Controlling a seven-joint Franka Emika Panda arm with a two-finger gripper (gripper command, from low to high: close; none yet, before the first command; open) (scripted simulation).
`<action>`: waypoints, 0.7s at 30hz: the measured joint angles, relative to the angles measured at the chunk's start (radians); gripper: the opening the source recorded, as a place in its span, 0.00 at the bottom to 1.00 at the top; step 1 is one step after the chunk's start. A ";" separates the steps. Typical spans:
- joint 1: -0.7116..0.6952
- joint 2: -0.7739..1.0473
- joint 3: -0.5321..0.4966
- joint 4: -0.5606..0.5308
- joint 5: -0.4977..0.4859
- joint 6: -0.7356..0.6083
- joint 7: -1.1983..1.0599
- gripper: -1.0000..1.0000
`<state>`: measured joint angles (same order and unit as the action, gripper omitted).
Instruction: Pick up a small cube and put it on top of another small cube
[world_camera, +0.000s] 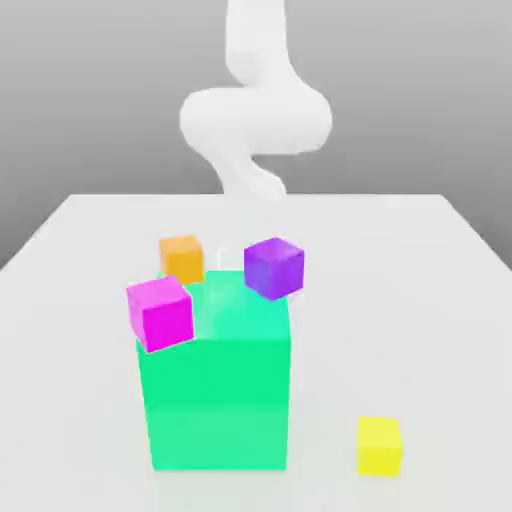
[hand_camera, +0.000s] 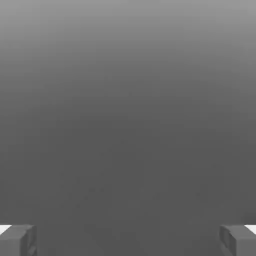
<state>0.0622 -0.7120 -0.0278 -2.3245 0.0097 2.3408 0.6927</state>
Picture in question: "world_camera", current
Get large green box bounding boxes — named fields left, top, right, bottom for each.
left=134, top=269, right=291, bottom=473

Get small purple cube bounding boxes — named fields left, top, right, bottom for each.
left=243, top=236, right=305, bottom=302

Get small yellow cube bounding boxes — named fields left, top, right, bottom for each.
left=356, top=415, right=404, bottom=478

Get small magenta cube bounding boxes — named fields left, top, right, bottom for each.
left=126, top=274, right=196, bottom=355

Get small orange cube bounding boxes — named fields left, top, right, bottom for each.
left=158, top=234, right=206, bottom=286

